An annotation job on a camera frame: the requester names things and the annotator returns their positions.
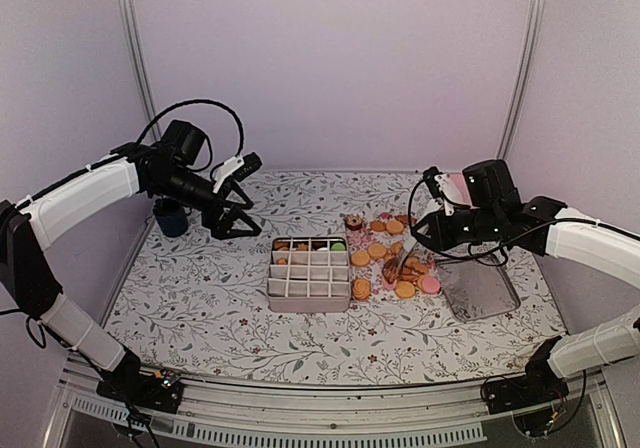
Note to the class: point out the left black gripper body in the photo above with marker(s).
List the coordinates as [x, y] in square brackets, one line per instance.
[211, 215]

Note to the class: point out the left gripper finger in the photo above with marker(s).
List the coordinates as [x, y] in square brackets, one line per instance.
[244, 203]
[238, 224]

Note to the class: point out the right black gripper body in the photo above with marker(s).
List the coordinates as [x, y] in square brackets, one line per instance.
[449, 238]

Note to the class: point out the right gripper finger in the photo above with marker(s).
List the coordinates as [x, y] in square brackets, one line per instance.
[426, 227]
[432, 246]

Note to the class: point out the metal serving tongs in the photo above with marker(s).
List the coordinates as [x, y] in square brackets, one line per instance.
[395, 265]

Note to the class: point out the metal tin with white dividers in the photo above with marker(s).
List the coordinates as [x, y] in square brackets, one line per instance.
[309, 282]

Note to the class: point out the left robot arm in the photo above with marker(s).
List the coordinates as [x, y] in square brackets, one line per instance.
[82, 217]

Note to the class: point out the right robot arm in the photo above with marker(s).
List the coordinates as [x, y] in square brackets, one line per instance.
[489, 209]

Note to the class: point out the pink round cookie right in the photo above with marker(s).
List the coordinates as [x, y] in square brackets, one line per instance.
[429, 285]

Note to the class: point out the pink plate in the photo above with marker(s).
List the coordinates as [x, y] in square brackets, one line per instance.
[460, 188]

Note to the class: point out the dark blue cup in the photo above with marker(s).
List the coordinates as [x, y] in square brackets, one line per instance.
[171, 217]

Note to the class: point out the silver tin lid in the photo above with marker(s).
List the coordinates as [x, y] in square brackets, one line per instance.
[476, 291]

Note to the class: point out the chocolate donut cookie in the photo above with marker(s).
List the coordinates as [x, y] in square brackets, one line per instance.
[353, 222]

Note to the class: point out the floral tablecloth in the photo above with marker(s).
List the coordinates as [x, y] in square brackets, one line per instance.
[199, 305]

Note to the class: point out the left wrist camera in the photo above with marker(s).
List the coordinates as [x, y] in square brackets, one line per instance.
[236, 168]

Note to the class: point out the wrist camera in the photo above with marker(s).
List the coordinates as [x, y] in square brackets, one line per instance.
[441, 189]
[236, 168]

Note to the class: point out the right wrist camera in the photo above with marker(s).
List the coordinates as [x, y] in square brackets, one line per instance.
[441, 189]

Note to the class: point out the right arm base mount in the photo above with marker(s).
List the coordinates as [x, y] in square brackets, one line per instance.
[536, 386]

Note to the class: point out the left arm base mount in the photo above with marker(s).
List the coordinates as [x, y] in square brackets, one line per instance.
[161, 391]

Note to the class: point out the aluminium front rail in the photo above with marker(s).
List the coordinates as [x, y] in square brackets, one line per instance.
[219, 412]

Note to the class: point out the left aluminium frame post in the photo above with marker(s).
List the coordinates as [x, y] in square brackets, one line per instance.
[135, 49]

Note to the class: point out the aluminium frame post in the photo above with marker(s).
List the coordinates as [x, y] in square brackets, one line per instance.
[533, 25]
[135, 49]

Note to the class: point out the right aluminium frame post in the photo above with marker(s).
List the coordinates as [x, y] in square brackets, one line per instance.
[533, 25]

